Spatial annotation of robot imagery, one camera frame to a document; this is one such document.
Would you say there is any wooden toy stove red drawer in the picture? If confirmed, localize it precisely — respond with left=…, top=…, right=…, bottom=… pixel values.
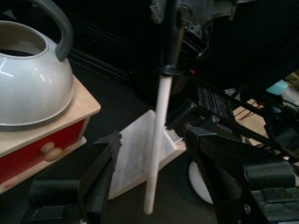
left=0, top=77, right=103, bottom=195

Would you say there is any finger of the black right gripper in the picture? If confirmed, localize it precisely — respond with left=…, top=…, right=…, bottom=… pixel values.
left=173, top=5, right=192, bottom=60

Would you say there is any small white plate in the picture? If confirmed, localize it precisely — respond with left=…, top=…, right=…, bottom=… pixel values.
left=188, top=160, right=216, bottom=205

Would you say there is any white kettle grey handle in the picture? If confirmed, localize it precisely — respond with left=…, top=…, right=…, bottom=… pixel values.
left=0, top=0, right=76, bottom=128

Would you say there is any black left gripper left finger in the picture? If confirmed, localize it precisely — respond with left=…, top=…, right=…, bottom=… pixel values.
left=21, top=130, right=124, bottom=224

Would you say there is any white toy knife block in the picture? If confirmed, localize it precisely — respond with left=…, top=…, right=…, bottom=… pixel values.
left=107, top=108, right=187, bottom=200

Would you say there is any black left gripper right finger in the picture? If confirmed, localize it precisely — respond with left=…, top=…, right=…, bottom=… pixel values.
left=183, top=123, right=299, bottom=224

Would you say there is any teal plastic object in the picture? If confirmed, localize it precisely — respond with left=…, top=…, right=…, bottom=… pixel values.
left=265, top=80, right=289, bottom=96

